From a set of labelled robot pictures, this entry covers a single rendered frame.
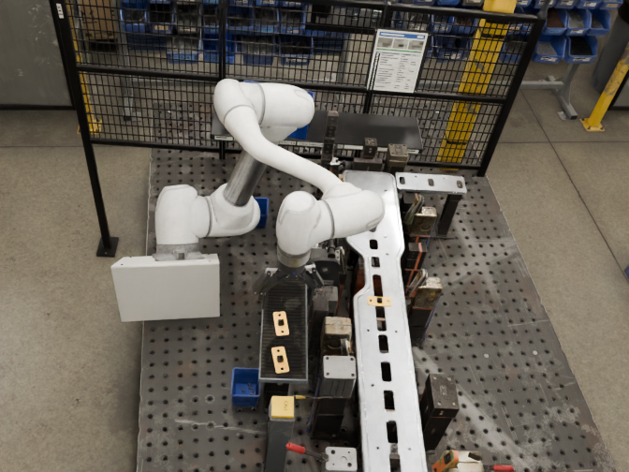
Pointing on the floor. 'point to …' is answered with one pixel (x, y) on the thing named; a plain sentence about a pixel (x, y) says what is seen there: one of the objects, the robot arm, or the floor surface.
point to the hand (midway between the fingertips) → (285, 301)
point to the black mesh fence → (108, 245)
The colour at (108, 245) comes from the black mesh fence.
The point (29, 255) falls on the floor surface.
